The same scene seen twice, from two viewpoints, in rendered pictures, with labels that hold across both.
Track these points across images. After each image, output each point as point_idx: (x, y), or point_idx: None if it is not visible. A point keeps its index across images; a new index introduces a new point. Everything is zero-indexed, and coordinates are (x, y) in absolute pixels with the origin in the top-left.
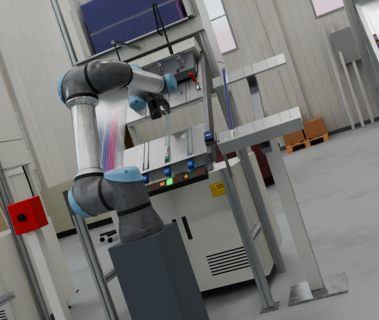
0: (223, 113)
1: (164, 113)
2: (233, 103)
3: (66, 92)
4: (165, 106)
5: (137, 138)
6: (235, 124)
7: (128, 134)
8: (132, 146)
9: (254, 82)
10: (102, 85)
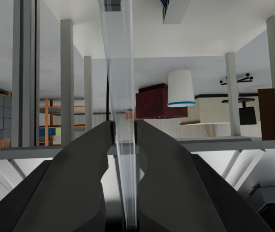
0: (70, 106)
1: (137, 133)
2: (86, 124)
3: None
4: (59, 201)
5: (232, 118)
6: (14, 62)
7: (263, 119)
8: (261, 96)
9: None
10: None
